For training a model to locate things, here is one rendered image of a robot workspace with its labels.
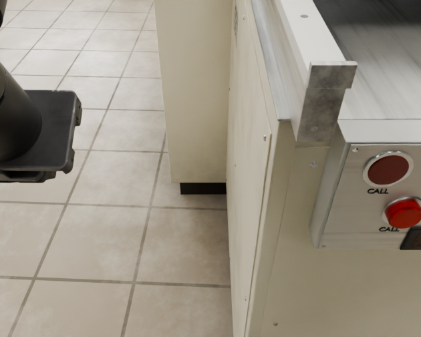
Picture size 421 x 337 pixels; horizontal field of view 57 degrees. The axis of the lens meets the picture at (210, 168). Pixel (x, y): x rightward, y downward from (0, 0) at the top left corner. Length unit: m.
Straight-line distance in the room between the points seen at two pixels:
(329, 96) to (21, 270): 1.18
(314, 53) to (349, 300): 0.37
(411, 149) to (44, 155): 0.28
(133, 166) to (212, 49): 0.68
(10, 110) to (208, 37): 0.81
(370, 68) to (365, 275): 0.25
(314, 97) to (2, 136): 0.21
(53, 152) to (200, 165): 1.00
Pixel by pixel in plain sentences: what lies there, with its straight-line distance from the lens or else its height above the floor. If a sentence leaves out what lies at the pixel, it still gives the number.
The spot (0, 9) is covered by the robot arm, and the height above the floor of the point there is 0.94.
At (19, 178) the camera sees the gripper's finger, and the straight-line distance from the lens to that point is 0.33.
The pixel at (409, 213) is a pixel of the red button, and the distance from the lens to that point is 0.39.
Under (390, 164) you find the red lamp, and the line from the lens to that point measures 0.34.
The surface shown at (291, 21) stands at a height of 0.90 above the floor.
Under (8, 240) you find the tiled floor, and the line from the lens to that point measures 1.45.
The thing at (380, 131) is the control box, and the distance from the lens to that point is 0.34.
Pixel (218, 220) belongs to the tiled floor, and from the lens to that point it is 1.34.
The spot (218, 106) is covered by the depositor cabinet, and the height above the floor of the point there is 0.40.
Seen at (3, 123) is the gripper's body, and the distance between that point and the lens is 0.28.
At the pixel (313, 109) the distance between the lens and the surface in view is 0.29.
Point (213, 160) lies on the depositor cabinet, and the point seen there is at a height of 0.19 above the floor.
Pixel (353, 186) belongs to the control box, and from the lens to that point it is 0.35.
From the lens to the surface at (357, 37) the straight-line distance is 0.49.
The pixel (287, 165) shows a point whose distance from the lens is 0.37.
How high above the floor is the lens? 1.03
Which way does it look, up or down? 42 degrees down
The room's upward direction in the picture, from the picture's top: straight up
